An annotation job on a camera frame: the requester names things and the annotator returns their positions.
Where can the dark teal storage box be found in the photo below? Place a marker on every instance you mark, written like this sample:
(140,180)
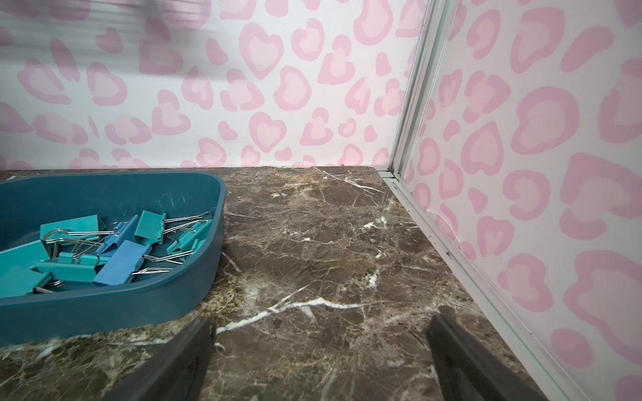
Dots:
(74,309)

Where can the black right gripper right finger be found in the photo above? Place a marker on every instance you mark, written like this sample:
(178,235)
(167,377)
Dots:
(466,370)

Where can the blue binder clip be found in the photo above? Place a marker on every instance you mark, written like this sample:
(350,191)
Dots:
(126,264)
(124,231)

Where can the aluminium frame corner post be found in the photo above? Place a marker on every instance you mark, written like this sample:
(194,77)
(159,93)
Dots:
(433,38)

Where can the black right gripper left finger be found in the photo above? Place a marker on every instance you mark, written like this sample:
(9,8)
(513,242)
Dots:
(176,372)

